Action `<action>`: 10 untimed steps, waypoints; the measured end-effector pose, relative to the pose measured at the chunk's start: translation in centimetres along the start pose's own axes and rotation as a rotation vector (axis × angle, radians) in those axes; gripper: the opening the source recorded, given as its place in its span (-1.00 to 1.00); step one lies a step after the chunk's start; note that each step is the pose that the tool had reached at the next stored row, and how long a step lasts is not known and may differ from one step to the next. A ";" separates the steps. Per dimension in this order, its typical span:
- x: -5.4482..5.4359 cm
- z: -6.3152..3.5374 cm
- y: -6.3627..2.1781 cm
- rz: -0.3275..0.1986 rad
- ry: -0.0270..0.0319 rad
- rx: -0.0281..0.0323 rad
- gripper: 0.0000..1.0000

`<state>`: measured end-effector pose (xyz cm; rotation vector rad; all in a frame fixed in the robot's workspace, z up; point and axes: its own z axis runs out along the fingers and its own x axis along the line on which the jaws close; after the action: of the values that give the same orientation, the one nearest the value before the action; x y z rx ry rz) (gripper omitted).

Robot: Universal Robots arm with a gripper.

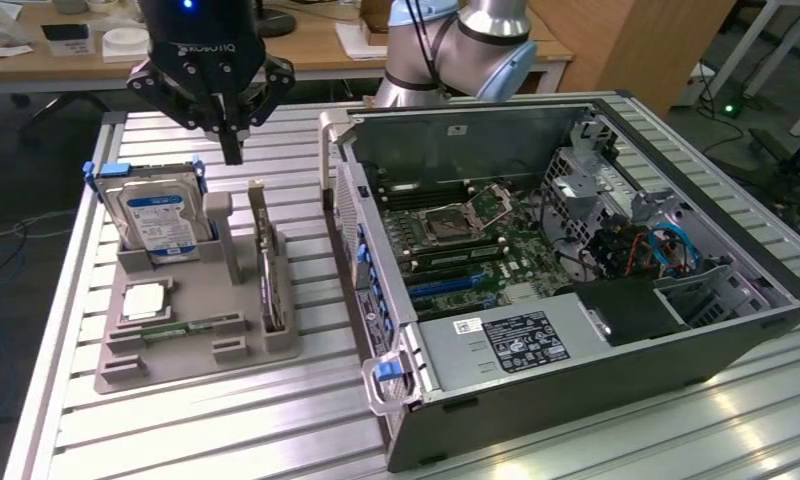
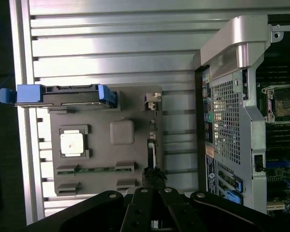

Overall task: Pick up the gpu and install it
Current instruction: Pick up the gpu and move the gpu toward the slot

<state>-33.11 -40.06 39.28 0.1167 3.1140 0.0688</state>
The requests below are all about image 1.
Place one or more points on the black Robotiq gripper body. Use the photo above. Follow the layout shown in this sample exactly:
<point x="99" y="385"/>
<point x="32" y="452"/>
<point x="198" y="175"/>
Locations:
<point x="201" y="45"/>

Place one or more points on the graphics card with metal bracket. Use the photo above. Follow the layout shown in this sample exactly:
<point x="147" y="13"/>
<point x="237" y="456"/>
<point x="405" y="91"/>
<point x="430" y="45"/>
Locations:
<point x="270" y="260"/>

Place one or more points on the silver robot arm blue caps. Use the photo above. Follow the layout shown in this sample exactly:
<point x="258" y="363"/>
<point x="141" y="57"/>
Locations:
<point x="481" y="35"/>

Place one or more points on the white round holder block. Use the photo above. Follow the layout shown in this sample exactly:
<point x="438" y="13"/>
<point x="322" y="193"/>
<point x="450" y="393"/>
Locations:
<point x="129" y="45"/>

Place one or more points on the black round lamp base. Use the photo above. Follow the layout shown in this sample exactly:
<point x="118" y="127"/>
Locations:
<point x="282" y="25"/>

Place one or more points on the white paper stack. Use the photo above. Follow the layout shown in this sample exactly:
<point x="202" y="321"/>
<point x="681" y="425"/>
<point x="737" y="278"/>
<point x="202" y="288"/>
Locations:
<point x="361" y="45"/>

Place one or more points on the black chair base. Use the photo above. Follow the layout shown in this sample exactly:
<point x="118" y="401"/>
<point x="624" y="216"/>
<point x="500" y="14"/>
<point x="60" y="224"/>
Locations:
<point x="60" y="115"/>

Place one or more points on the white box black top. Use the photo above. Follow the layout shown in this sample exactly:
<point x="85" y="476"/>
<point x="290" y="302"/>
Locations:
<point x="70" y="42"/>

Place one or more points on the grey cup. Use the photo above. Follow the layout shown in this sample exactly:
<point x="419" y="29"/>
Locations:
<point x="70" y="6"/>

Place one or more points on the wooden desk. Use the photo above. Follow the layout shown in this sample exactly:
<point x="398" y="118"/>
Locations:
<point x="40" y="67"/>

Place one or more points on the brown cardboard box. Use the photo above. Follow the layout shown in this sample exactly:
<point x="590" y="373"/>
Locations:
<point x="375" y="15"/>

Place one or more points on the hard disk with blue carrier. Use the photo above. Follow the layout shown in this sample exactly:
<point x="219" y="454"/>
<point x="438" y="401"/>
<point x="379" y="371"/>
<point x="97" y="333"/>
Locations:
<point x="157" y="220"/>

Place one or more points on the white paper slip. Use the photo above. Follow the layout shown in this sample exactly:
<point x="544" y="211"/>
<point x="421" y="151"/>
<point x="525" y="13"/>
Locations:
<point x="8" y="51"/>

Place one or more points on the blue slot latch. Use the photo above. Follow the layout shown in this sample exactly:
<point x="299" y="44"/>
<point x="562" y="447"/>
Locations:
<point x="367" y="260"/>
<point x="385" y="309"/>
<point x="359" y="236"/>
<point x="375" y="283"/>

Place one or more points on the CPU socket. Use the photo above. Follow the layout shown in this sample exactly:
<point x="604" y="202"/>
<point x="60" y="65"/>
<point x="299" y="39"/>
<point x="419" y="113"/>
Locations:
<point x="450" y="225"/>

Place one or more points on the silver CPU chip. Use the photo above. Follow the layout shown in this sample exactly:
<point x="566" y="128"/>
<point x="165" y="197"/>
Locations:
<point x="146" y="302"/>

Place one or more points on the metal socket cover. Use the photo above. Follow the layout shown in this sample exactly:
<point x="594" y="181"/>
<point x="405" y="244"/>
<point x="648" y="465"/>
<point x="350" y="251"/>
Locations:
<point x="493" y="205"/>

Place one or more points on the grey parts rack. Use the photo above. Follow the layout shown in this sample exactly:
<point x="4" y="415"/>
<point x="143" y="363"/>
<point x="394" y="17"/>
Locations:
<point x="241" y="310"/>

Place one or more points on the green RAM stick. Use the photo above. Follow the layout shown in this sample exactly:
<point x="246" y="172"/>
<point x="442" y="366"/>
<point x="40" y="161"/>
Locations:
<point x="187" y="330"/>

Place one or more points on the black expansion slot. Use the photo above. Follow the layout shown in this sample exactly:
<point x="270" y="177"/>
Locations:
<point x="441" y="279"/>

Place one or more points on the blue expansion slot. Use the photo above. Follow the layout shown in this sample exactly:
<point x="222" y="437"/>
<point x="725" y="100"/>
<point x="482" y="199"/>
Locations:
<point x="441" y="288"/>

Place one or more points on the perforated metal drive cage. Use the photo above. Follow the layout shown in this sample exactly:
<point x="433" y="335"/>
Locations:
<point x="588" y="195"/>

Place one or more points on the wooden cabinet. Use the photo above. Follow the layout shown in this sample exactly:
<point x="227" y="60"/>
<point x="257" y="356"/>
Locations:
<point x="641" y="50"/>

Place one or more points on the silver chipset heatsink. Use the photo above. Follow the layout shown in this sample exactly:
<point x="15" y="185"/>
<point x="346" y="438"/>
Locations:
<point x="524" y="293"/>

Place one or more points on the black power connector bundle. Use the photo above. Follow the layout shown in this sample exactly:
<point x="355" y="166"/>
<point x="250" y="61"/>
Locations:
<point x="610" y="250"/>

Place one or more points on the grey power supply unit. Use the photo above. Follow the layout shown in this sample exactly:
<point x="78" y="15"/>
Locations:
<point x="454" y="360"/>

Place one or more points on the device with green light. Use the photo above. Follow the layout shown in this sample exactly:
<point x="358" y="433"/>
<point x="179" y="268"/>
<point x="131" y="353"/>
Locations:
<point x="729" y="108"/>

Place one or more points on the black plastic shroud box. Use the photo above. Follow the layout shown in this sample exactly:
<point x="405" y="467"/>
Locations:
<point x="630" y="310"/>

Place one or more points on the black floor stand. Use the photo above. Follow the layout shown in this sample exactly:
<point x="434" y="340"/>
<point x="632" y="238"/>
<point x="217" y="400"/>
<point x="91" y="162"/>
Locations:
<point x="788" y="160"/>

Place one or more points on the open black PC case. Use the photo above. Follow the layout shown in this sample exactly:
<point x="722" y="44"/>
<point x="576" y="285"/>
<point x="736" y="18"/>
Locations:
<point x="574" y="415"/>

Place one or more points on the white table frame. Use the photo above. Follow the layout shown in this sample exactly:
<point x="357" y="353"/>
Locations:
<point x="761" y="40"/>

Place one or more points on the grey disk bay bracket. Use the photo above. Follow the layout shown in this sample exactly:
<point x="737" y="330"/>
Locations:
<point x="708" y="295"/>

